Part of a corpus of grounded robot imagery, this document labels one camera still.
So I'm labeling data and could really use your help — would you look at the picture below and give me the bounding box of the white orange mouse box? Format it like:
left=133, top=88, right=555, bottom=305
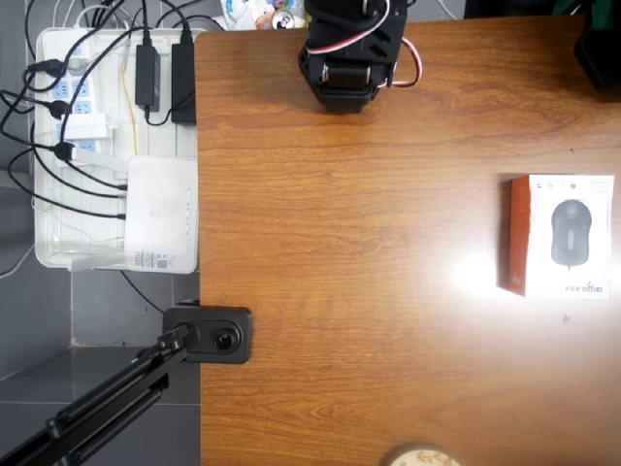
left=495, top=173, right=616, bottom=301

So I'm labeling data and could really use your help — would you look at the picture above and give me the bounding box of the black desk clamp base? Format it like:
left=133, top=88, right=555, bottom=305
left=161, top=304, right=254, bottom=365

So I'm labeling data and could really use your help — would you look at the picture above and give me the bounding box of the white router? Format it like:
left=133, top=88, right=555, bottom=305
left=70, top=148, right=201, bottom=276

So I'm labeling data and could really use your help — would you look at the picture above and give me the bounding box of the large black power adapter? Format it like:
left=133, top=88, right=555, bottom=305
left=171, top=42, right=197, bottom=125

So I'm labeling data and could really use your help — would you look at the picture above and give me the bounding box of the small black power adapter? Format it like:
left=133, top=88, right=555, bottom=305
left=134, top=44, right=162, bottom=113

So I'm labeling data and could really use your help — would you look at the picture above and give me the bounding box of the white printed plastic bag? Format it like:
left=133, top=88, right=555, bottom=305
left=220, top=0, right=308, bottom=31

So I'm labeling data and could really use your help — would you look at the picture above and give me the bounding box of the white plug adapter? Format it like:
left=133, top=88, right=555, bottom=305
left=64, top=113, right=109, bottom=142

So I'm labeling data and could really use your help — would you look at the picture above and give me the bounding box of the round wooden coaster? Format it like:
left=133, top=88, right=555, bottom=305
left=385, top=442, right=462, bottom=466

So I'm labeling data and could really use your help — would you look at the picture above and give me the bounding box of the white power strip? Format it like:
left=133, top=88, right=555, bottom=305
left=46, top=41, right=106, bottom=166

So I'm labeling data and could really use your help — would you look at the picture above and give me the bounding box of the black perforated plastic base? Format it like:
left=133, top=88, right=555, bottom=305
left=573, top=14, right=621, bottom=93

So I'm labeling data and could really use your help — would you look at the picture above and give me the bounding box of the dark green clamp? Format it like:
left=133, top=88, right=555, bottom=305
left=552, top=0, right=596, bottom=16

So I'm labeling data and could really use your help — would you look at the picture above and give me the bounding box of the white plastic cable tray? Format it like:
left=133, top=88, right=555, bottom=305
left=32, top=26, right=208, bottom=269

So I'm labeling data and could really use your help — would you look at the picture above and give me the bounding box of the black floor cable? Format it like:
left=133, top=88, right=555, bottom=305
left=119, top=270, right=166, bottom=315

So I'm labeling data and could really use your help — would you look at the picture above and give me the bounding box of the red white servo cable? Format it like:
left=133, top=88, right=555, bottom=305
left=304, top=0, right=424, bottom=89

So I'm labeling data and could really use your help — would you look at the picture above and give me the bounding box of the black router cable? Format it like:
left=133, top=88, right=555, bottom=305
left=7, top=148, right=128, bottom=200
left=72, top=159, right=128, bottom=191
left=31, top=120, right=128, bottom=220

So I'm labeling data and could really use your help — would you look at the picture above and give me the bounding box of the thin yellow cable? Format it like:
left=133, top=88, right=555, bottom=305
left=119, top=62, right=142, bottom=156

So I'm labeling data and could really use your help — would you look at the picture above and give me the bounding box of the black plug with cable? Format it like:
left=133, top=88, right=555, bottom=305
left=28, top=140, right=75, bottom=162
left=0, top=89, right=73, bottom=120
left=21, top=57, right=65, bottom=98

